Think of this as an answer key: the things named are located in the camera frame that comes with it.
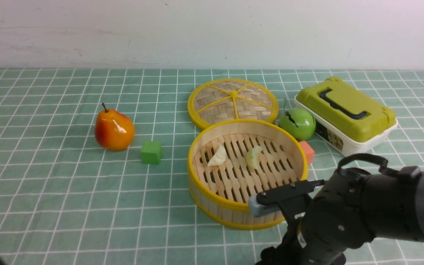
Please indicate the woven bamboo steamer lid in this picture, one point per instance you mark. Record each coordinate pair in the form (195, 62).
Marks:
(230, 99)

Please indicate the white dumpling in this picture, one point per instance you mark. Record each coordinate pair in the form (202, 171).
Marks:
(219, 157)

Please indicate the green apple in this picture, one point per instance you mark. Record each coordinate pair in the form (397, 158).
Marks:
(298, 122)

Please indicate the orange pink cube block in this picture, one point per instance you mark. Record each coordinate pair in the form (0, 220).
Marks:
(308, 151)

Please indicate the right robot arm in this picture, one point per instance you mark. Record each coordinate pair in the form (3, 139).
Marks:
(393, 205)

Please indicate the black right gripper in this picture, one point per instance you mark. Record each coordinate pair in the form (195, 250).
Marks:
(332, 223)

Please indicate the green lidded white box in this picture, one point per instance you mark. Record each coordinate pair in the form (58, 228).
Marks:
(347, 119)

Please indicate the pale green dumpling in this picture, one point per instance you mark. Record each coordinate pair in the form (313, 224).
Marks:
(252, 157)

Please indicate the bamboo steamer tray yellow rim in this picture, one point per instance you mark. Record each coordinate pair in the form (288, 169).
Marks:
(222, 192)

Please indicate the green cube block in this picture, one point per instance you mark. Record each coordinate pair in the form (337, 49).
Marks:
(151, 152)

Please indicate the orange red pear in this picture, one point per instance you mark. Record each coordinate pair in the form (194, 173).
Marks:
(113, 130)

